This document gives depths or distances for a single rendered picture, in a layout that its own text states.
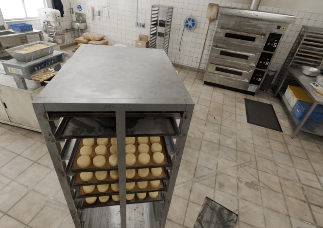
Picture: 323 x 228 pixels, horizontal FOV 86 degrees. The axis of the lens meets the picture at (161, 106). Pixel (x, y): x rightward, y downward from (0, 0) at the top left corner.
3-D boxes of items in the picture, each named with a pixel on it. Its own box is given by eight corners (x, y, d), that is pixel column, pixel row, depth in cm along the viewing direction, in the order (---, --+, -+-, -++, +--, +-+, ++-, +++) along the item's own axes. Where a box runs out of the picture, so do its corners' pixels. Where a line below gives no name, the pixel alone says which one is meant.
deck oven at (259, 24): (199, 86, 498) (219, 6, 389) (204, 73, 595) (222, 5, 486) (257, 101, 463) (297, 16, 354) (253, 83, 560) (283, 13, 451)
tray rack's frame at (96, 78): (103, 206, 197) (79, 43, 101) (148, 201, 206) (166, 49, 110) (93, 285, 145) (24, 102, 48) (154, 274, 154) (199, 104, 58)
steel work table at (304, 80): (272, 96, 496) (289, 62, 443) (300, 102, 480) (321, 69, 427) (290, 138, 342) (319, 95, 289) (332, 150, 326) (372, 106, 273)
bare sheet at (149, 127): (91, 70, 107) (91, 68, 107) (155, 72, 115) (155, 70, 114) (59, 139, 58) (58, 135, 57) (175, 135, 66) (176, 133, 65)
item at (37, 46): (8, 55, 223) (6, 50, 219) (41, 46, 267) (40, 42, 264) (26, 59, 219) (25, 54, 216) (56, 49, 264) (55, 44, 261)
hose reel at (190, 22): (191, 53, 582) (198, 16, 522) (190, 54, 568) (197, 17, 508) (179, 51, 591) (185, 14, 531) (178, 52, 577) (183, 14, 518)
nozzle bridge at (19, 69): (10, 86, 237) (0, 62, 219) (50, 69, 297) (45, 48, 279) (31, 91, 233) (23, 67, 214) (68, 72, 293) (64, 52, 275)
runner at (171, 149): (151, 83, 122) (152, 80, 120) (155, 83, 122) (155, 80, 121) (168, 155, 69) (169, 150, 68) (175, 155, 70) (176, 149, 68)
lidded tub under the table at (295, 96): (286, 100, 432) (291, 91, 418) (307, 105, 421) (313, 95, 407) (290, 107, 401) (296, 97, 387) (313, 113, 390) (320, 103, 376)
